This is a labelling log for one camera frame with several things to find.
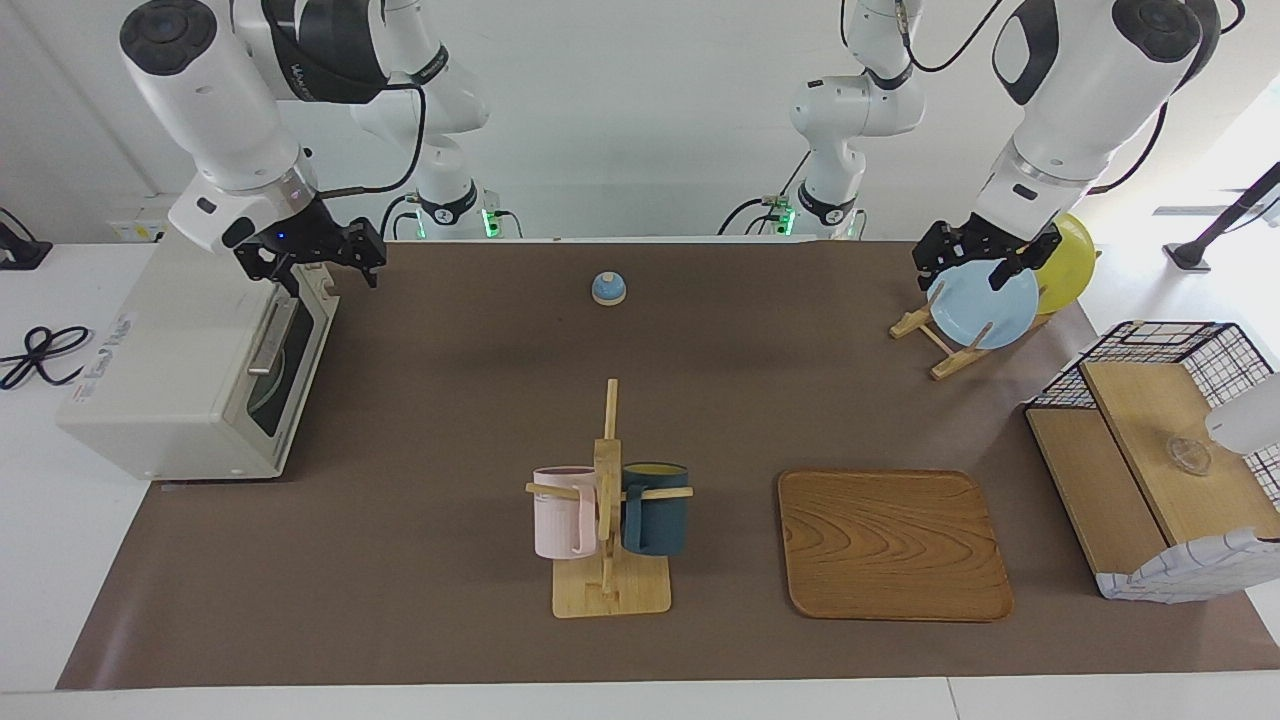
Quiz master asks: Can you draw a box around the pink mug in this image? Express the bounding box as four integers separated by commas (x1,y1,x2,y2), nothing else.
532,466,601,560

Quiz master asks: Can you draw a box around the glass oven door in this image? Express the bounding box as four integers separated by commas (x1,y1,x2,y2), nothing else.
244,283,341,472

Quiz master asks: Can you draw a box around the white checked cloth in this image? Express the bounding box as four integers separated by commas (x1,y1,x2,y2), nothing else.
1095,527,1280,605

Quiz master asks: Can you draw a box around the white wall box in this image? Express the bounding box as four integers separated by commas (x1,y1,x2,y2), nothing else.
107,194,207,244

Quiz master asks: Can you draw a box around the brown table mat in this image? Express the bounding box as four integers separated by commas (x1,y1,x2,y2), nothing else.
55,240,1280,691

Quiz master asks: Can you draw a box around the dark blue mug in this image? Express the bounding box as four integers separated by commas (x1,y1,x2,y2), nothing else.
620,462,690,557

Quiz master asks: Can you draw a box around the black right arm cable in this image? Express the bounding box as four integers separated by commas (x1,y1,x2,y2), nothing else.
325,82,429,197

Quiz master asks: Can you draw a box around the black left base cable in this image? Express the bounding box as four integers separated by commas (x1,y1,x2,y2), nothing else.
727,150,813,238

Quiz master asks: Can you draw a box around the yellow plate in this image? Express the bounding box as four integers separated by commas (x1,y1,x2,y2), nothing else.
1035,213,1098,316

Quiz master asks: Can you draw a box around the black desk object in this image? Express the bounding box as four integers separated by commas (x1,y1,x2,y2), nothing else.
0,207,53,271

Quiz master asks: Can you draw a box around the black right base cable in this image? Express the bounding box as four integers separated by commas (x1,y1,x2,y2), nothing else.
377,193,421,242

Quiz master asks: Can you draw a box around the black base cable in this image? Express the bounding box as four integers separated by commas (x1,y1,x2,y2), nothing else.
727,150,813,238
377,193,421,242

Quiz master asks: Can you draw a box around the beige toaster oven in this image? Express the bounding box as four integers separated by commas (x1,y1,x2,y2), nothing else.
57,222,342,482

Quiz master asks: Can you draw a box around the small clear glass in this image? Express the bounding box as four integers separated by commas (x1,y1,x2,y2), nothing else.
1165,437,1214,476

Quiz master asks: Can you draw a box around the wooden wire basket shelf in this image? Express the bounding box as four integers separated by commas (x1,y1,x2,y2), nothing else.
1025,321,1280,603

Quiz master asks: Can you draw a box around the wooden mug tree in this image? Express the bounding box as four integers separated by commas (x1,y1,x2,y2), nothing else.
526,378,694,619

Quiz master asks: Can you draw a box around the brown wooden tray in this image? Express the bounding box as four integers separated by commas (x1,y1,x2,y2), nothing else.
778,469,1015,623

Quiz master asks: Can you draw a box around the black stand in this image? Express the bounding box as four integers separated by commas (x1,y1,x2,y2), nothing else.
1164,160,1280,273

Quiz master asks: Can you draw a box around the light blue plate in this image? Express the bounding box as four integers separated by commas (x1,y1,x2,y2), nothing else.
928,262,1041,351

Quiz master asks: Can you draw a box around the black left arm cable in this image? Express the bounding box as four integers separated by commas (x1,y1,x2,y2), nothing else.
893,0,1246,197

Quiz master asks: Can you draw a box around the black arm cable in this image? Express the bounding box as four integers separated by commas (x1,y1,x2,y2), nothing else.
325,82,429,197
893,0,1246,197

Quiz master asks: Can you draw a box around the coiled black cable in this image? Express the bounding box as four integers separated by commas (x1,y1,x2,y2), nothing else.
0,325,94,391

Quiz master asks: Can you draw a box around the wooden plate rack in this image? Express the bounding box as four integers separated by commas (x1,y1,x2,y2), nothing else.
890,283,1057,381

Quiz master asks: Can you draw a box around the white rounded device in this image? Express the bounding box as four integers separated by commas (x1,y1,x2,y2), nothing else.
1204,371,1280,457

